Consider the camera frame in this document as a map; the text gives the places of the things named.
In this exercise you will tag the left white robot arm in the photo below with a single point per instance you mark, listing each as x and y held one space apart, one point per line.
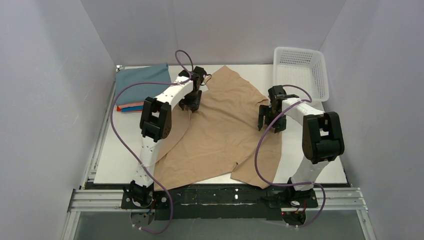
156 125

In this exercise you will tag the folded blue t shirt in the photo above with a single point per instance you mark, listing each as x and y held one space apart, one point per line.
132 109

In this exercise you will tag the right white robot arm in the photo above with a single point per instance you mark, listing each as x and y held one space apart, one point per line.
322 142

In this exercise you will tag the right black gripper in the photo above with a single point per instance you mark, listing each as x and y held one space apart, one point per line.
271 117

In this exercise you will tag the white plastic basket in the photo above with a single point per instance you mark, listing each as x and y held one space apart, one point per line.
304 68

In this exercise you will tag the beige t shirt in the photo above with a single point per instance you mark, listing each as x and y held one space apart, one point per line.
221 137

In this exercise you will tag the folded pink t shirt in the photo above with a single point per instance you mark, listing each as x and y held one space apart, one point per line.
129 105

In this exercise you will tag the folded grey-blue t shirt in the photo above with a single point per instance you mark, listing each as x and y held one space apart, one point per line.
141 83

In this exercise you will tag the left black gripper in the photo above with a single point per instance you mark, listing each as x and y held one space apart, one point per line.
191 99

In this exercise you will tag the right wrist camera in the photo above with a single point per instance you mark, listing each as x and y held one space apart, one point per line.
277 94

